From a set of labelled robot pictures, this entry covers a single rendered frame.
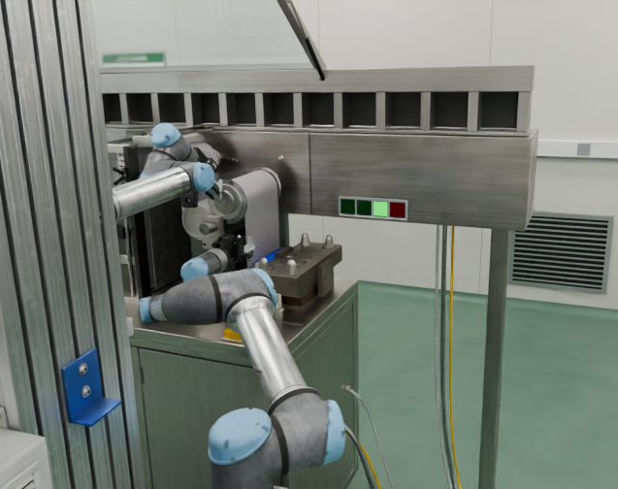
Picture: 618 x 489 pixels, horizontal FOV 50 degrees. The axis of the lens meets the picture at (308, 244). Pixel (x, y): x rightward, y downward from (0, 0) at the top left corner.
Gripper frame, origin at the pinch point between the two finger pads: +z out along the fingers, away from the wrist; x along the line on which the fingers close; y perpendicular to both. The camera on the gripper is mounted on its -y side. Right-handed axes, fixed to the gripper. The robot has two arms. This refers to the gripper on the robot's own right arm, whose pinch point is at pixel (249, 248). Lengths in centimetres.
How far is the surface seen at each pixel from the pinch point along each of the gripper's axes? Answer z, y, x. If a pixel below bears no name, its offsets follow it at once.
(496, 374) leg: 46, -54, -75
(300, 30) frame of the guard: 16, 69, -13
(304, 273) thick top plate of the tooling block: -0.9, -6.1, -19.9
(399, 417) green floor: 93, -109, -25
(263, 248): 8.9, -2.5, -0.2
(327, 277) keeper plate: 13.7, -12.2, -21.8
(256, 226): 4.8, 6.5, -0.2
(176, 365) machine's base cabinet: -29.5, -30.9, 12.1
